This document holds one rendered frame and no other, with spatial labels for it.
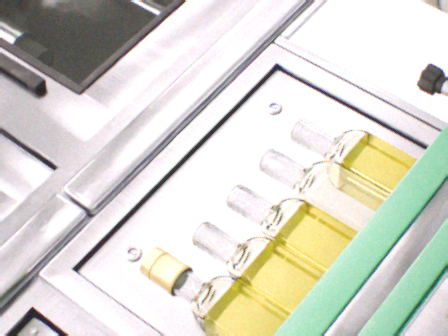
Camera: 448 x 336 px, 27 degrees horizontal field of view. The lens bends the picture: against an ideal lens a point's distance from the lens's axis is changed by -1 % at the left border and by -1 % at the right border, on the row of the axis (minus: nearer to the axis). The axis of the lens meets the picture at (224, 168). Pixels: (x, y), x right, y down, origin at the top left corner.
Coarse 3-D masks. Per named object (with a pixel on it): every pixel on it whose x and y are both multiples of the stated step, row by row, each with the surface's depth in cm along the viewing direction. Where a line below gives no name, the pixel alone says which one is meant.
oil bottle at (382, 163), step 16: (336, 144) 101; (352, 144) 100; (368, 144) 100; (384, 144) 100; (336, 160) 100; (352, 160) 99; (368, 160) 99; (384, 160) 99; (400, 160) 99; (416, 160) 98; (368, 176) 98; (384, 176) 97; (400, 176) 97
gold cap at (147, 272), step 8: (160, 248) 96; (152, 256) 95; (160, 256) 95; (168, 256) 95; (144, 264) 95; (152, 264) 94; (160, 264) 94; (168, 264) 94; (176, 264) 94; (184, 264) 94; (144, 272) 95; (152, 272) 94; (160, 272) 94; (168, 272) 94; (176, 272) 93; (152, 280) 95; (160, 280) 94; (168, 280) 93; (168, 288) 93; (176, 296) 95
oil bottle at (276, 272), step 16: (256, 240) 94; (272, 240) 94; (240, 256) 93; (256, 256) 93; (272, 256) 92; (288, 256) 92; (240, 272) 92; (256, 272) 92; (272, 272) 91; (288, 272) 91; (304, 272) 91; (320, 272) 91; (256, 288) 91; (272, 288) 90; (288, 288) 90; (304, 288) 90; (288, 304) 89
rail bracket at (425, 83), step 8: (432, 64) 88; (424, 72) 88; (432, 72) 88; (440, 72) 88; (424, 80) 88; (432, 80) 87; (440, 80) 87; (424, 88) 88; (432, 88) 88; (440, 88) 88
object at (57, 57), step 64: (0, 0) 147; (64, 0) 146; (128, 0) 145; (192, 0) 143; (256, 0) 140; (0, 64) 136; (64, 64) 137; (128, 64) 136; (192, 64) 130; (0, 128) 130; (64, 128) 128; (128, 128) 124; (0, 192) 124; (64, 192) 119; (0, 256) 113; (0, 320) 110; (64, 320) 110
